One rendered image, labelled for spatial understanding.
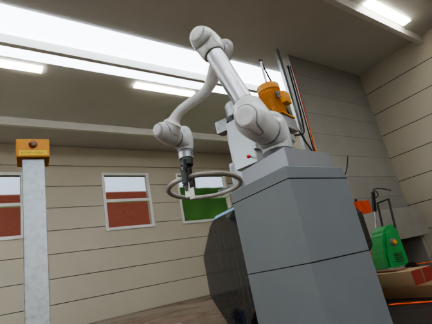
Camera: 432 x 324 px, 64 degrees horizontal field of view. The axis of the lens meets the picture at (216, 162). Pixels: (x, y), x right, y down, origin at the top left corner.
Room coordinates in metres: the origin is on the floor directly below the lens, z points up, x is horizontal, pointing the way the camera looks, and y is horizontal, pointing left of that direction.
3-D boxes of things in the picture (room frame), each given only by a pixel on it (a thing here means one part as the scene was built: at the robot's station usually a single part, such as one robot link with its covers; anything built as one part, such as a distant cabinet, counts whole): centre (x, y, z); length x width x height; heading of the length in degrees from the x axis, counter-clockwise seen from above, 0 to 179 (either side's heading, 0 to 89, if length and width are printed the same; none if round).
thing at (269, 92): (3.16, -0.69, 1.95); 0.31 x 0.28 x 0.40; 53
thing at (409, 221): (5.71, -2.48, 0.43); 1.30 x 0.62 x 0.86; 127
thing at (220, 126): (3.64, -0.17, 2.00); 0.20 x 0.18 x 0.15; 30
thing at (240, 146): (2.70, -0.33, 1.37); 0.36 x 0.22 x 0.45; 143
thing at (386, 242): (3.98, -1.65, 0.43); 0.35 x 0.35 x 0.87; 15
